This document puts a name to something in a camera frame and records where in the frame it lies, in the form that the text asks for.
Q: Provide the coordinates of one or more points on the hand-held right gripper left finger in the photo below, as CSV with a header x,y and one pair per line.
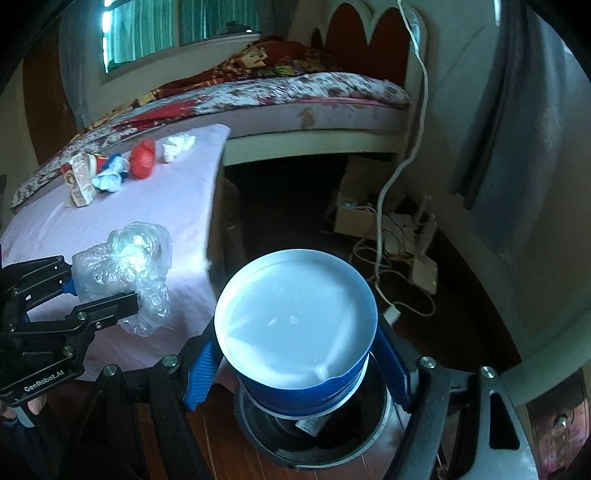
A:
x,y
201,376

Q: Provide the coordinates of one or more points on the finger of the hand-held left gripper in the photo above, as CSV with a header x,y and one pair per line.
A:
x,y
111,309
69,285

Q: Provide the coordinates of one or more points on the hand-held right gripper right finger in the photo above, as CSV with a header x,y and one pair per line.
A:
x,y
392,364

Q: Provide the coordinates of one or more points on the clear plastic bag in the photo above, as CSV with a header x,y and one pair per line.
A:
x,y
129,258

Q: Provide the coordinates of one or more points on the small red white carton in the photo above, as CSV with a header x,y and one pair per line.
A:
x,y
78,194

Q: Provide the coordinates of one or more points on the black trash bin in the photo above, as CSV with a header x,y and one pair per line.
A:
x,y
277,436

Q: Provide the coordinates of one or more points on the white blue wrapper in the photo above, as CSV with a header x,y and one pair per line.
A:
x,y
108,180

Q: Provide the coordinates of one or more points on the red paper cup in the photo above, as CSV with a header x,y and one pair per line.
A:
x,y
87,165

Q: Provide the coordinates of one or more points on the red wrapper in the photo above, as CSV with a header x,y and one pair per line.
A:
x,y
143,157

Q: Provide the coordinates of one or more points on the white tissue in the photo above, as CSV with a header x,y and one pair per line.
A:
x,y
178,145

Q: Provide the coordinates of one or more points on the person's left hand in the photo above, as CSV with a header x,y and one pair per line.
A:
x,y
36,406

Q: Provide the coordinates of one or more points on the white floor power strip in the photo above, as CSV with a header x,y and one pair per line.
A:
x,y
391,314

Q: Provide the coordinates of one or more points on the table with white cloth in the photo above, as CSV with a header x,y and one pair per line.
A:
x,y
161,207

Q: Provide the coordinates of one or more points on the cardboard box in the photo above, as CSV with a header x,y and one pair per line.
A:
x,y
351,221

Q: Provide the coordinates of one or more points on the window with green curtain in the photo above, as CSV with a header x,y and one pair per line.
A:
x,y
138,27

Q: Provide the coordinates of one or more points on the mattress with floral sheet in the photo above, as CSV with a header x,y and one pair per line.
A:
x,y
300,90

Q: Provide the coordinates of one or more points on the red patterned blanket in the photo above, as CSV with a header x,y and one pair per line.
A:
x,y
277,57

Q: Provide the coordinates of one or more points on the red headboard with white edge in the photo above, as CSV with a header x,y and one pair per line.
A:
x,y
369,41

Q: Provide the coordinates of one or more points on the white bed frame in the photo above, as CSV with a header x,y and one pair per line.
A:
x,y
300,145

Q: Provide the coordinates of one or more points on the white wall socket strip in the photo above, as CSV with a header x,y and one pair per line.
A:
x,y
416,27

